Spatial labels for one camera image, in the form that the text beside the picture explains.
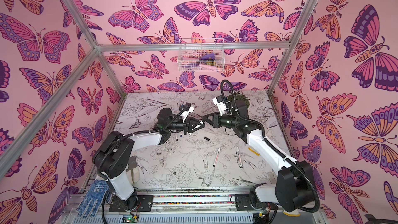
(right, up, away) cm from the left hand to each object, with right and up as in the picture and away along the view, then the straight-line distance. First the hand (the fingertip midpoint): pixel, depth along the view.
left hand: (204, 125), depth 76 cm
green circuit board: (-35, -43, -4) cm, 56 cm away
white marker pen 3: (+20, -20, +11) cm, 31 cm away
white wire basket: (-2, +41, +21) cm, 46 cm away
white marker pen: (-14, -9, +21) cm, 27 cm away
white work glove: (+41, -39, -6) cm, 57 cm away
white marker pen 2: (+7, -20, +12) cm, 24 cm away
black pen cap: (+1, -10, +19) cm, 22 cm away
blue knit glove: (-55, -37, -3) cm, 66 cm away
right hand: (0, +4, 0) cm, 4 cm away
